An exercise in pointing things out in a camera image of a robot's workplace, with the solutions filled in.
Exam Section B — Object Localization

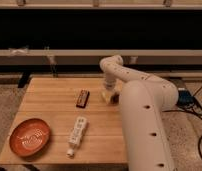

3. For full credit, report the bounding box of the blue box on floor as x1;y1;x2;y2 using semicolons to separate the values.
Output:
177;88;193;106

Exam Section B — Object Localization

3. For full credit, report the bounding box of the orange patterned bowl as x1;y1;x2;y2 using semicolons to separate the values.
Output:
9;118;51;157

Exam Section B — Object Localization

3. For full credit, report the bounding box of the reddish brown snack packet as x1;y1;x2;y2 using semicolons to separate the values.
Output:
111;94;119;103

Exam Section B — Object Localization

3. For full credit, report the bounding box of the grey horizontal rail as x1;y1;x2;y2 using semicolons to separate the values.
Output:
0;49;202;65

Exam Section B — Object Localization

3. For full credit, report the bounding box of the dark red chocolate bar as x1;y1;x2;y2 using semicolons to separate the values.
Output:
76;90;90;108

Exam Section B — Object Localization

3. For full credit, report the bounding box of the wooden table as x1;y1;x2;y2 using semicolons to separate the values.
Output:
0;78;126;165

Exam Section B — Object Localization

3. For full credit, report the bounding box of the black cable on floor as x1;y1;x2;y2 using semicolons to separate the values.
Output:
162;79;202;168

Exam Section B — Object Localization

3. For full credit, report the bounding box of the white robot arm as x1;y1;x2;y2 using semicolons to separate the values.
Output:
100;55;178;171

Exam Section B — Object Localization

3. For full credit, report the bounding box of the white power strip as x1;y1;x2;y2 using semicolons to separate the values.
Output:
67;116;88;158

